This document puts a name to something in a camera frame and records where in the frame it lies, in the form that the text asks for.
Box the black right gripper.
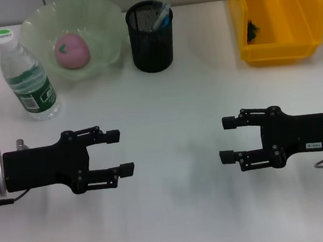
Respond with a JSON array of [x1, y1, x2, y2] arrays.
[[214, 100, 323, 175]]

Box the yellow plastic bin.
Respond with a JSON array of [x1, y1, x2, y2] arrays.
[[227, 0, 323, 69]]

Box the left gripper connector cable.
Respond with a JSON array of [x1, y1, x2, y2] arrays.
[[0, 138, 32, 206]]

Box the silver ballpoint pen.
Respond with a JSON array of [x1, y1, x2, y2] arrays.
[[146, 0, 174, 33]]

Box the clear bottle with green label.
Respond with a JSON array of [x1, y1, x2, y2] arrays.
[[0, 22, 63, 125]]

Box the pink peach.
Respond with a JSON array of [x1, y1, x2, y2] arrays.
[[52, 31, 92, 71]]

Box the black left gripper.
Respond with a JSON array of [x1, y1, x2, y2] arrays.
[[0, 122, 137, 202]]

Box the blue scissors with sheath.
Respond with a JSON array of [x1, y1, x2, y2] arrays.
[[160, 14, 173, 29]]

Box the black mesh pen holder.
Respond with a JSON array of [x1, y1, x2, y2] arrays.
[[123, 0, 179, 75]]

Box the green plastic wrapper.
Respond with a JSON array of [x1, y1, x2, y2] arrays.
[[244, 17, 263, 44]]

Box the translucent green fruit bowl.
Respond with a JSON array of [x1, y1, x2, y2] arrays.
[[14, 0, 129, 85]]

